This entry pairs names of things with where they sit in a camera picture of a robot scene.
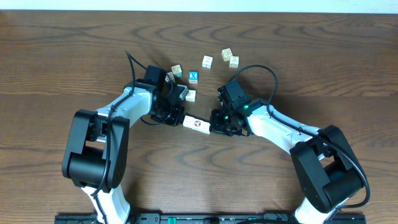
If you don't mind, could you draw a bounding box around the wooden block letter J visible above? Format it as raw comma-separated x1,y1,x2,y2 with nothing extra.
183,115,195,128

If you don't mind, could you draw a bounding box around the wooden block with grapes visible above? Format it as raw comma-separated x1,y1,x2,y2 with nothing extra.
200,121,210,134

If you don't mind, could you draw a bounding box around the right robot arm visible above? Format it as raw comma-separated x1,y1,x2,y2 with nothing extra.
210,100,370,223

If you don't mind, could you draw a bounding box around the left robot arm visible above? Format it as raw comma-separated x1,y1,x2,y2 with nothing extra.
62,82,188,223

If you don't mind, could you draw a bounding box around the wooden block W centre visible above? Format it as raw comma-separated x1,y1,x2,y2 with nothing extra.
185,90,196,102

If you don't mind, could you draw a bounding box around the wooden block left of group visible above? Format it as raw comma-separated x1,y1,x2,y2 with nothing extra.
165,72,175,83

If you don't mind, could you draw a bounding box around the green edged wooden block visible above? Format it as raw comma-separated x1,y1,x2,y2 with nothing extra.
171,65,183,78

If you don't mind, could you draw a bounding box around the blue X wooden block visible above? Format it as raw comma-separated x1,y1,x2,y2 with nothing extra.
188,71,198,84

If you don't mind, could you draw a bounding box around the wooden block red edge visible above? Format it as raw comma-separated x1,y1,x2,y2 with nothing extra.
229,56,239,68

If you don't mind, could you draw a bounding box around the wooden block with umbrella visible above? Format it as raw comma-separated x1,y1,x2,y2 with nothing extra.
202,55,213,68

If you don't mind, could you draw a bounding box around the tan wooden block far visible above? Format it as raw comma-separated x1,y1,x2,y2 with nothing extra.
221,48,233,62

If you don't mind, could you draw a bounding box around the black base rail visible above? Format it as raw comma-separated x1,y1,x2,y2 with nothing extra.
54,213,367,224

